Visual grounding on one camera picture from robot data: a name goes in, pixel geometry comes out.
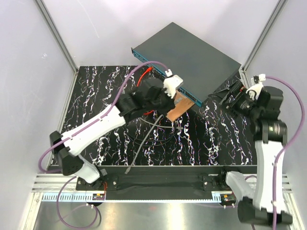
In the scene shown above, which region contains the red ethernet cable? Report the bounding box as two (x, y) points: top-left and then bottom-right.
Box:
(136, 67), (154, 115)

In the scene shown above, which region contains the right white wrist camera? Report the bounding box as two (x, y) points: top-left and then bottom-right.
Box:
(246, 74), (266, 101)

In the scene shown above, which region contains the white slotted cable duct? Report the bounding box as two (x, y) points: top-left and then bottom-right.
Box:
(42, 192), (222, 203)

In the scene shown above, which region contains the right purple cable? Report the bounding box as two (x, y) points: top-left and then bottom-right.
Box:
(244, 76), (304, 230)

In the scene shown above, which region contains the black ethernet cable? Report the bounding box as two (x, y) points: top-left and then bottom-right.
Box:
(124, 119), (179, 147)

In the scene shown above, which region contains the dark teal network switch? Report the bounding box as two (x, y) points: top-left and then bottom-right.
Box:
(131, 22), (241, 106)

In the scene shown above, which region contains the grey ethernet cable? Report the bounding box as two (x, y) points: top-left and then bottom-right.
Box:
(124, 115), (165, 174)
(141, 117), (183, 132)

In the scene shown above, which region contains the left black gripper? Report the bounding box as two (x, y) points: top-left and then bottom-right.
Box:
(144, 86), (177, 116)

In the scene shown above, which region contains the brown wooden board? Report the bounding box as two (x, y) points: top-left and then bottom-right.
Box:
(166, 91), (195, 122)

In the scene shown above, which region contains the black marble pattern mat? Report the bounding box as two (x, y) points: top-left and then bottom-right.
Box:
(62, 66), (257, 166)

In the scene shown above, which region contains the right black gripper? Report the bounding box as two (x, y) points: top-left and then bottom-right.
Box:
(208, 80), (261, 119)

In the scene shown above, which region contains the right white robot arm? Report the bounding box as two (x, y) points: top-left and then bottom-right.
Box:
(210, 81), (293, 227)

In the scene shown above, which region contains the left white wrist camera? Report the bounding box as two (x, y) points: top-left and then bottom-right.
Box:
(163, 69), (183, 99)

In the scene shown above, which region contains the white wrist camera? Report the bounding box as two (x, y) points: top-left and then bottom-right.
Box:
(246, 74), (266, 101)
(163, 69), (183, 99)

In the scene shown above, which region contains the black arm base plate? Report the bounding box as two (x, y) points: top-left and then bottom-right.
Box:
(76, 166), (242, 191)

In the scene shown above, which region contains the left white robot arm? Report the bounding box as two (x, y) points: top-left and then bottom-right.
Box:
(49, 75), (183, 190)

